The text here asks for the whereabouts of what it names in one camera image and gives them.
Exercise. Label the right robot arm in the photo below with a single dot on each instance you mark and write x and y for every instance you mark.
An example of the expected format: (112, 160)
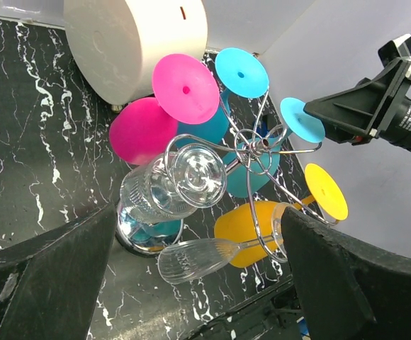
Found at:
(349, 289)

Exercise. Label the blue wine glass on rack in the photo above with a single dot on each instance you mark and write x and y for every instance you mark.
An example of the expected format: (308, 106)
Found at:
(242, 74)

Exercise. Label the clear fluted champagne glass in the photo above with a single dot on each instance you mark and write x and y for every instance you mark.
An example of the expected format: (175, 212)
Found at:
(192, 259)

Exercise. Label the blue wine glass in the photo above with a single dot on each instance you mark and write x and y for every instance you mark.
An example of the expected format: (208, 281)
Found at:
(254, 165)
(242, 74)

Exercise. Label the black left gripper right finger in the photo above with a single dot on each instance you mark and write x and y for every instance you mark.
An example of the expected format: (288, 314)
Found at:
(348, 289)

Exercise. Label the clear ribbed tumbler glass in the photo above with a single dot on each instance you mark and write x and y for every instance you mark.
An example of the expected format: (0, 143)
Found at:
(174, 186)

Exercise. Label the yellow wine glass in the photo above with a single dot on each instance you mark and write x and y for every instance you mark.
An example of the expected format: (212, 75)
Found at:
(238, 226)

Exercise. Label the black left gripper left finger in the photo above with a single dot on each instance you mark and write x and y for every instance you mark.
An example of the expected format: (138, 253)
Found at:
(49, 283)

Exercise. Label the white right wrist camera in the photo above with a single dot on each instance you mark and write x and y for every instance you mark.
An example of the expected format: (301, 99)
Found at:
(397, 48)

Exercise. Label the white round box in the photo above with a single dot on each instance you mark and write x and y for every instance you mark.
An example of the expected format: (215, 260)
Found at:
(117, 43)

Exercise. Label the pink wine glass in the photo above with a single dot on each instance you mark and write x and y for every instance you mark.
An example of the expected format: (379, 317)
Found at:
(185, 91)

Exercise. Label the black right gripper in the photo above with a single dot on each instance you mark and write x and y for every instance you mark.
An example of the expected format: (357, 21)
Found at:
(350, 115)

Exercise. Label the chrome wine glass rack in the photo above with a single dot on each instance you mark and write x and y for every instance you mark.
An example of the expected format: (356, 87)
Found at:
(150, 240)

